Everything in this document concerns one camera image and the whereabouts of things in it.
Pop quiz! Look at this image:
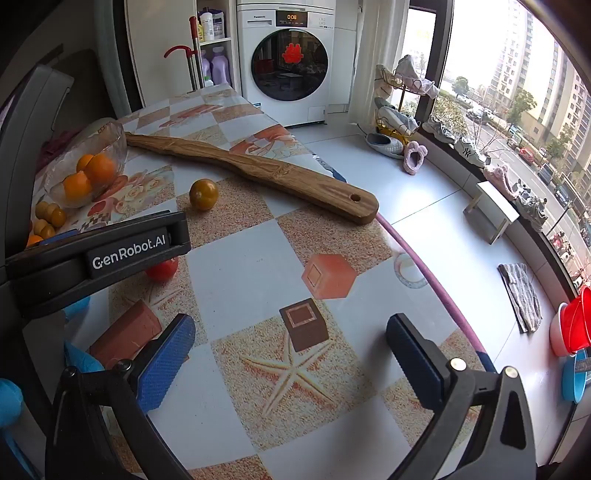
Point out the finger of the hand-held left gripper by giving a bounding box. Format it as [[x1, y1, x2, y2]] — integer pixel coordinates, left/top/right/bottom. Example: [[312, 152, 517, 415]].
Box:
[[92, 210, 191, 258]]

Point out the small white stool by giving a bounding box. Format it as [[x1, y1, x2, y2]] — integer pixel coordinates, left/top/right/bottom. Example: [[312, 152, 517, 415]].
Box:
[[463, 181, 521, 245]]

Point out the white sneaker with black logo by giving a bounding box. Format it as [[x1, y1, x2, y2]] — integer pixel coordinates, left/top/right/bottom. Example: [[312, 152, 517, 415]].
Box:
[[454, 136, 491, 169]]

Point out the white curtain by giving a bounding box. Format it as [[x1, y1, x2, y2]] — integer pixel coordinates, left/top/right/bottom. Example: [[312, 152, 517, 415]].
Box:
[[348, 0, 411, 127]]

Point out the blue plastic basin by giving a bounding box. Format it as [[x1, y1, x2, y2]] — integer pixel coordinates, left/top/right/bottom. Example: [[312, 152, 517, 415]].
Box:
[[561, 348, 591, 406]]

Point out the clear glass bowl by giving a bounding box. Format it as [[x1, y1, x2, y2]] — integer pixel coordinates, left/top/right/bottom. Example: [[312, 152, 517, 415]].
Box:
[[44, 119, 129, 209]]

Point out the silver pole mop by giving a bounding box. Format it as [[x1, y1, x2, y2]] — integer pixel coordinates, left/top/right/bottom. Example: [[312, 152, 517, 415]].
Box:
[[190, 15, 204, 90]]

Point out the grey chunky sneaker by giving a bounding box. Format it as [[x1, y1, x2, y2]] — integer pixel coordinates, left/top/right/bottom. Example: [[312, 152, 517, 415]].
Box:
[[513, 182, 549, 229]]

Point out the pink plastic basin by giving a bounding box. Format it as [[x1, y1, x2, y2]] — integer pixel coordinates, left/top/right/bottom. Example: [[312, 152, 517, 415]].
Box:
[[549, 302, 575, 358]]

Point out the red handled mop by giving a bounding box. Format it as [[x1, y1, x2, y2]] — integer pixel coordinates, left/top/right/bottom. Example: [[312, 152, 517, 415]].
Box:
[[164, 45, 197, 90]]

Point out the red plastic bucket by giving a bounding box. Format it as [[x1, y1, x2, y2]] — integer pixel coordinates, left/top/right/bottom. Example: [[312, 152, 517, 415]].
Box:
[[566, 285, 591, 352]]

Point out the wire shoe rack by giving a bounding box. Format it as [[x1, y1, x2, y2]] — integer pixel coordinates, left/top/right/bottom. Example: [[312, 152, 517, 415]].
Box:
[[373, 54, 440, 139]]

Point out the white shelf unit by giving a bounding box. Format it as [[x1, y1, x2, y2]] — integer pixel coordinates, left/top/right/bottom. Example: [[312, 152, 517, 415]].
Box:
[[196, 0, 237, 90]]

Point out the long wooden back scratcher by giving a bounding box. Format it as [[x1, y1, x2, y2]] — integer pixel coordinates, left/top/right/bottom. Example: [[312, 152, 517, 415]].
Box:
[[124, 132, 380, 226]]

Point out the grey slipper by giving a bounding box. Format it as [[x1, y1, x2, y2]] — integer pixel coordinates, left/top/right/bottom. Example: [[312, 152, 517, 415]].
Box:
[[366, 133, 406, 160]]

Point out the yellow cherry tomato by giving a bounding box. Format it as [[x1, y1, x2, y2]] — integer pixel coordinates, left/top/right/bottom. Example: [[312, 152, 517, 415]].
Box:
[[189, 178, 219, 212]]

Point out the magenta cloth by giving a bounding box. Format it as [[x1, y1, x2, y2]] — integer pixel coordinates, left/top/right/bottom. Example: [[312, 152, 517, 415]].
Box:
[[41, 130, 86, 162]]

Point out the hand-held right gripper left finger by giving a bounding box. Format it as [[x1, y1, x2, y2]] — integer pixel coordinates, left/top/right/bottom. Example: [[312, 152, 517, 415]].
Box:
[[46, 313, 197, 480]]

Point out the red cherry tomato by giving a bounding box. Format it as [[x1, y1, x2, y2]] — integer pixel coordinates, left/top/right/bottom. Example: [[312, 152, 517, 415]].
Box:
[[144, 256, 179, 282]]

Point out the black window frame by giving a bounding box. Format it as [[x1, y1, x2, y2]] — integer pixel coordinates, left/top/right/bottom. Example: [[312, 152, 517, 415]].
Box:
[[406, 0, 591, 296]]

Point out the white washing machine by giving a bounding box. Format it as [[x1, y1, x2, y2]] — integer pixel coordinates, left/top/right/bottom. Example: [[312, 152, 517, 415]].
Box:
[[235, 0, 360, 128]]

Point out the grey striped towel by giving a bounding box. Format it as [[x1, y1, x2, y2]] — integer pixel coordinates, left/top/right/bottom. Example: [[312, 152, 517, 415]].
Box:
[[497, 262, 544, 334]]

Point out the grey and white sneaker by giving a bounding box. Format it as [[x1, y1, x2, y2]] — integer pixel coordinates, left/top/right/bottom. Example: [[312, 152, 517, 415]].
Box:
[[421, 115, 457, 145]]

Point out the pink fuzzy slipper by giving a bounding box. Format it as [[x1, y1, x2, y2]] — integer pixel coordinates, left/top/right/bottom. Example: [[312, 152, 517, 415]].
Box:
[[482, 165, 519, 200], [403, 141, 428, 176]]

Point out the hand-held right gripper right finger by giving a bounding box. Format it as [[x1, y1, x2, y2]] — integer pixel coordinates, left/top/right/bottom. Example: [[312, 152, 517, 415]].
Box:
[[387, 313, 539, 480]]

